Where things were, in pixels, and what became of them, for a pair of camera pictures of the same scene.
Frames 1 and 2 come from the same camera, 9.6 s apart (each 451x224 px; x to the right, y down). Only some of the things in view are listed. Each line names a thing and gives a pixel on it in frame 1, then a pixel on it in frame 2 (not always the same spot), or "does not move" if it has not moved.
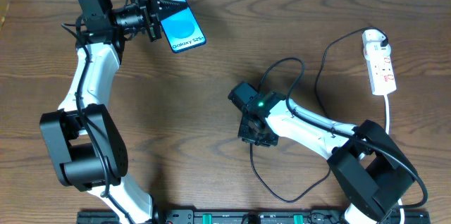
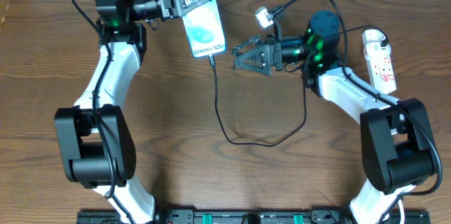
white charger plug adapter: [374, 50] does not move
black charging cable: [320, 179] → [212, 61]
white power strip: [381, 72] does not move
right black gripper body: [256, 138] → [277, 55]
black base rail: [246, 216] does not move
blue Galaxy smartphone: [182, 29] → [204, 26]
